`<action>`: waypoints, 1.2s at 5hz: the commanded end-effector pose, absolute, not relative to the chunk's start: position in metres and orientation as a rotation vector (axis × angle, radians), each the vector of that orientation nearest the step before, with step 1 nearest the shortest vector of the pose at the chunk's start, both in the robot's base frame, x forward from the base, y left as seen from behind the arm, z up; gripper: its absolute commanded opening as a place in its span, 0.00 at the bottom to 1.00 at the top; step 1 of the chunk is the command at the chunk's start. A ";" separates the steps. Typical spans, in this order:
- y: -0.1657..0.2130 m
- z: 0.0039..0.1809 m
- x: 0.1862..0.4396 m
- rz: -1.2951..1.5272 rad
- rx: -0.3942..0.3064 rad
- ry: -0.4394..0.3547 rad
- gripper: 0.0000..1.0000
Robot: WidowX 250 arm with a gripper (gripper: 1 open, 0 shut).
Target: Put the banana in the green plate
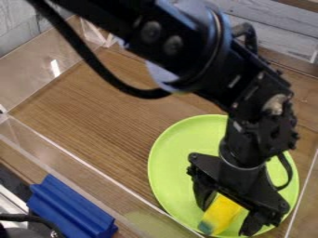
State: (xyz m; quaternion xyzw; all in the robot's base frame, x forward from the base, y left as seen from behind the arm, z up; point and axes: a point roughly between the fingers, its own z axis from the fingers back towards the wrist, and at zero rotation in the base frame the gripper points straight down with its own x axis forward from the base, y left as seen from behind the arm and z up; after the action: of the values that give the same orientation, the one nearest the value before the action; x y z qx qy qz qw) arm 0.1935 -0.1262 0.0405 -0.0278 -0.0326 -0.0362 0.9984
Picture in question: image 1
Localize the clear acrylic triangle bracket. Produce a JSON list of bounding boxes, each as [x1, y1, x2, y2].
[[79, 18, 123, 48]]

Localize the yellow toy banana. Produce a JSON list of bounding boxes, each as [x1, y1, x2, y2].
[[198, 195, 242, 235]]

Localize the black cable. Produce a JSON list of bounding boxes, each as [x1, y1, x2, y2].
[[0, 213, 63, 238]]

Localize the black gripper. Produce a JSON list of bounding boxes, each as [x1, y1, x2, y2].
[[187, 149, 291, 237]]

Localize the clear acrylic front wall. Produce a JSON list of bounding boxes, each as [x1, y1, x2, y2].
[[0, 114, 203, 238]]

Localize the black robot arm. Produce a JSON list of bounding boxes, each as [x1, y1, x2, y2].
[[27, 0, 299, 236]]

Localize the blue plastic clamp block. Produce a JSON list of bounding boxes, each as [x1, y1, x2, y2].
[[27, 175, 118, 238]]

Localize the green plate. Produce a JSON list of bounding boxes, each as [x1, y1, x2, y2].
[[148, 114, 299, 238]]

